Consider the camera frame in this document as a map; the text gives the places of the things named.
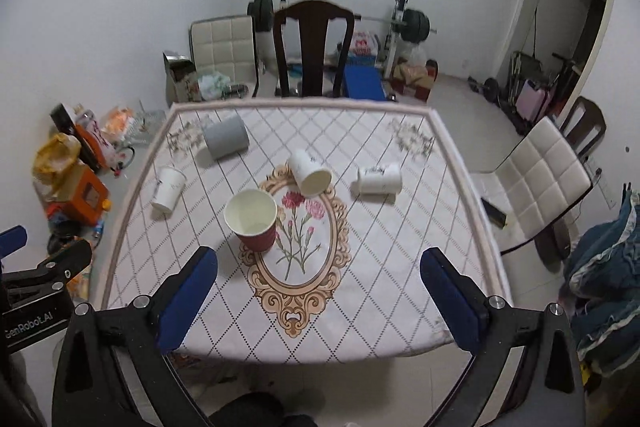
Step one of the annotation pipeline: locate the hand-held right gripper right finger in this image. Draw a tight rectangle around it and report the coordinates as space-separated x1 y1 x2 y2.
419 248 587 427

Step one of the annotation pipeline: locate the yellow plastic bag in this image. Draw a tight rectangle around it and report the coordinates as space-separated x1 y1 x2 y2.
32 133 82 184

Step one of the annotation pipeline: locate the pink suitcase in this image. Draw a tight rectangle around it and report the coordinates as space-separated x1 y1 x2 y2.
517 79 554 118

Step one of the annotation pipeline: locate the red paper cup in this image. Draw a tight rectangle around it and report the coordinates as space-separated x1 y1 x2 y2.
223 188 278 254

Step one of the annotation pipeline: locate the white padded chair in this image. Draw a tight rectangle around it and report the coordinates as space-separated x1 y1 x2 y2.
470 117 596 258
189 14 261 98

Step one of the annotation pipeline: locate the orange toy box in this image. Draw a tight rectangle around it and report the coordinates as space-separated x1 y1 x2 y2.
46 167 112 229

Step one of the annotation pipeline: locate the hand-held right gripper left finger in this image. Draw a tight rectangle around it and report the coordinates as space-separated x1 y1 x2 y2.
52 246 218 427

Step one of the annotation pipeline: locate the orange patterned bag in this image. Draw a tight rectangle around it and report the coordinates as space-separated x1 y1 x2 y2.
75 109 120 174

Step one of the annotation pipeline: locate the black dumbbell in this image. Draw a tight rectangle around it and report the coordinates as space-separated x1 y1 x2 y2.
467 77 502 100

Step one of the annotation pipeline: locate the plain white paper cup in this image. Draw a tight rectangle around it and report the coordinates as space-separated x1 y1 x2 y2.
287 148 332 198

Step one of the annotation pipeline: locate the white paper cup grey print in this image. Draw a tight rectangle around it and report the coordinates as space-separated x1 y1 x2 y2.
151 165 188 214

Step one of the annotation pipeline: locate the black folding cart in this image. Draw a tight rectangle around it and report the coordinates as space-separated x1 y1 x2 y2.
507 51 545 108

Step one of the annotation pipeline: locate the red box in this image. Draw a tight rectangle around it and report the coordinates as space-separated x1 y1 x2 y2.
390 59 440 103

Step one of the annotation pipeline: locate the red white plastic bag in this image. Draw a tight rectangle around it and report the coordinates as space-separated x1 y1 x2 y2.
350 32 380 58

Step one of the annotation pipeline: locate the pile of blue clothes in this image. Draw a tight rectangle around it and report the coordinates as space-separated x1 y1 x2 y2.
564 189 640 379

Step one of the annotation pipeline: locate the white printed mug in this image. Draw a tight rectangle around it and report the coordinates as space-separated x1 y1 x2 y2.
350 162 403 196

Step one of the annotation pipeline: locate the white barbell rack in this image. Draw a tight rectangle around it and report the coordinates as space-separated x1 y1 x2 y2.
382 0 416 78

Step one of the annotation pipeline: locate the black phone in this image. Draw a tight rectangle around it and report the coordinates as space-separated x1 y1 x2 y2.
481 198 509 229

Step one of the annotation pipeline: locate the dark wooden chair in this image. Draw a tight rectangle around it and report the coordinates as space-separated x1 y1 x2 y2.
557 96 608 158
272 0 356 100

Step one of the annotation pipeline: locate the green white plastic bag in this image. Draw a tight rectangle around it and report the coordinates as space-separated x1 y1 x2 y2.
197 71 232 100

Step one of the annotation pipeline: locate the black box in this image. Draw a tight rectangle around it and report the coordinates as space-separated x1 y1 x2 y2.
50 103 77 134

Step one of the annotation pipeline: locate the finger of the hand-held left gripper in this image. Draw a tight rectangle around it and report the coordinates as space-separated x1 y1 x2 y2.
0 225 29 260
35 238 94 292

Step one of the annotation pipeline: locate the orange white plastic bag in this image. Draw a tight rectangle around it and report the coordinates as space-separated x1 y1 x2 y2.
101 106 137 138

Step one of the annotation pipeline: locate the blue weight bench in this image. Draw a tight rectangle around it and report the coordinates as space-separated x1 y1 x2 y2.
342 64 386 102

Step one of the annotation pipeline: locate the floral printed tablecloth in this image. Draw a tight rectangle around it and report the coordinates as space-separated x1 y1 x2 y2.
90 99 513 365

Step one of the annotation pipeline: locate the black barbell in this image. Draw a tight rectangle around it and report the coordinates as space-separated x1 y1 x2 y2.
247 0 439 46

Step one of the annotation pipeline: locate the open cardboard box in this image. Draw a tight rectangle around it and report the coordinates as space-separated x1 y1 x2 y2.
162 51 202 104

